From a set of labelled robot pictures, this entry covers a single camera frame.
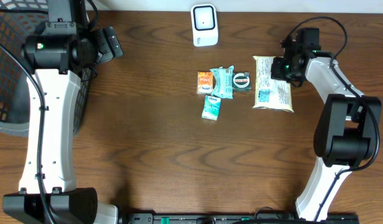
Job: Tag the large yellow snack bag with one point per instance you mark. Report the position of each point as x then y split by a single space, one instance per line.
270 94

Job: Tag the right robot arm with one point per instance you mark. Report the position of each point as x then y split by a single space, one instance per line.
347 137

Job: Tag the grey plastic mesh basket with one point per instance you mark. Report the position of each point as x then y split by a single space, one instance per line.
18 20

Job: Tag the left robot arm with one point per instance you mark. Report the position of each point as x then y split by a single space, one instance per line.
53 62

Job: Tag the small orange carton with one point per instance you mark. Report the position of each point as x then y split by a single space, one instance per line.
204 83

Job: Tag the light blue tissue pack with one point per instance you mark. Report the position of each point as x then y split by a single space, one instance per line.
211 108

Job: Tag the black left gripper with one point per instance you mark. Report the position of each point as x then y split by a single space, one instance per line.
109 45

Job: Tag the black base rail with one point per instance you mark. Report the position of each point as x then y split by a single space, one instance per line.
262 217

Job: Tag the teal snack packet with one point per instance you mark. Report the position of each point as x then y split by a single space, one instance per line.
223 82

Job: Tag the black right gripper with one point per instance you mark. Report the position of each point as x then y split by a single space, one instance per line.
276 71

